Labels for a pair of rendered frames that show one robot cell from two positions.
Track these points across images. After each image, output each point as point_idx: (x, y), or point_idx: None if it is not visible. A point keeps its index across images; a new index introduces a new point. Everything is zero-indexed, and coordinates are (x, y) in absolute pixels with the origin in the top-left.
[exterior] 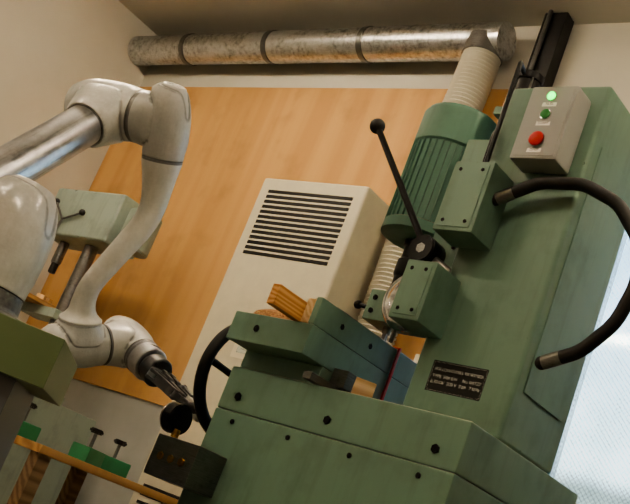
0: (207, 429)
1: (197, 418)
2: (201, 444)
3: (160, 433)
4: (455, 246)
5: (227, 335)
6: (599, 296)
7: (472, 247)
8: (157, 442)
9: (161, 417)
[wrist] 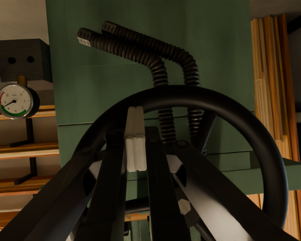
0: (54, 103)
1: (104, 112)
2: (53, 88)
3: (1, 82)
4: (129, 227)
5: (39, 190)
6: None
7: (128, 222)
8: (1, 73)
9: None
